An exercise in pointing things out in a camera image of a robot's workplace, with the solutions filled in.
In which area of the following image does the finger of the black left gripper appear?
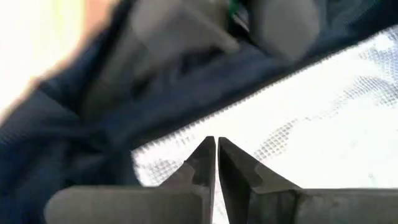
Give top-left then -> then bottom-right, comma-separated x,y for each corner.
81,0 -> 240,121
248,0 -> 321,62

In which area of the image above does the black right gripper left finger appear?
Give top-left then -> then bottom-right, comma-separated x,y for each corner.
45,136 -> 217,224

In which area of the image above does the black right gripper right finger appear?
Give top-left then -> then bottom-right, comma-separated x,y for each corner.
218,136 -> 398,224

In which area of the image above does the white mesh zip pouch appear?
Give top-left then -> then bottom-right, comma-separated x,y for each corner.
132,26 -> 398,224

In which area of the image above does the navy blue backpack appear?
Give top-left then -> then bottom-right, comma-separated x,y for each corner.
0,0 -> 398,224

